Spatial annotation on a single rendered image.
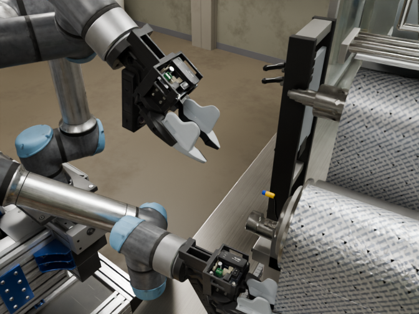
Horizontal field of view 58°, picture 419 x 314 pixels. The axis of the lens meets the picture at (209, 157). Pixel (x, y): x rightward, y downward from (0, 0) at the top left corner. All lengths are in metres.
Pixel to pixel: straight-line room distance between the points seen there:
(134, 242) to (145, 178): 1.95
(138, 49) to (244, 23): 3.97
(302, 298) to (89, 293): 1.34
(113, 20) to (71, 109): 0.65
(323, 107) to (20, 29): 0.53
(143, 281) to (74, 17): 0.50
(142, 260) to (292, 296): 0.28
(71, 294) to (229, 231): 0.99
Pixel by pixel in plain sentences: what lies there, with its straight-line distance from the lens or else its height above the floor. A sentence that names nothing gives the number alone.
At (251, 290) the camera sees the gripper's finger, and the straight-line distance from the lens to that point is 0.71.
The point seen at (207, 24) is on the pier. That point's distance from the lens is 4.69.
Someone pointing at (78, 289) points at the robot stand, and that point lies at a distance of 1.87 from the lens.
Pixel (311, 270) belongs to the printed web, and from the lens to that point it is 0.58.
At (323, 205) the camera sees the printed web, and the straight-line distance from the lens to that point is 0.56.
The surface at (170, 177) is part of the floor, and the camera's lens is 2.65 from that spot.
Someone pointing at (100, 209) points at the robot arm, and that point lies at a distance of 0.87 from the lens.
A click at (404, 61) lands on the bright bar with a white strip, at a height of 1.44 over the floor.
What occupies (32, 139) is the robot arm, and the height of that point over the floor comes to 1.05.
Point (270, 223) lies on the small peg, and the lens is 0.62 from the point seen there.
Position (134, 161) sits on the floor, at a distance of 2.85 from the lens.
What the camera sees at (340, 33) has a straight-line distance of 1.49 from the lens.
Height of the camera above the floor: 1.68
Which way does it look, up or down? 36 degrees down
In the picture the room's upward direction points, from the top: straight up
